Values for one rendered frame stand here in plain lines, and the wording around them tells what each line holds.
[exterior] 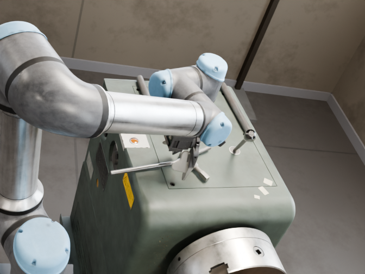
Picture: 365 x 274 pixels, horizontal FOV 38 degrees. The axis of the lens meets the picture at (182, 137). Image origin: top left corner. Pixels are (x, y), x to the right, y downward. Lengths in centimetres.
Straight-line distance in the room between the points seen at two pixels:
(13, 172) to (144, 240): 45
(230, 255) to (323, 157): 273
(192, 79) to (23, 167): 42
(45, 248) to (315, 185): 283
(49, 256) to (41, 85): 41
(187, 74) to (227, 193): 42
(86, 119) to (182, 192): 61
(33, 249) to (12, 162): 19
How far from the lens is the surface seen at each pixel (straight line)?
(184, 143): 139
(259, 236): 149
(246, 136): 150
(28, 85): 89
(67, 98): 89
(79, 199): 208
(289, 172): 377
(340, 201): 379
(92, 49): 391
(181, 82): 120
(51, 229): 119
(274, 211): 156
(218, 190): 151
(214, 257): 141
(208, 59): 128
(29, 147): 109
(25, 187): 118
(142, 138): 157
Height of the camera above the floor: 226
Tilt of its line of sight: 38 degrees down
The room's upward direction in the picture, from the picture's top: 21 degrees clockwise
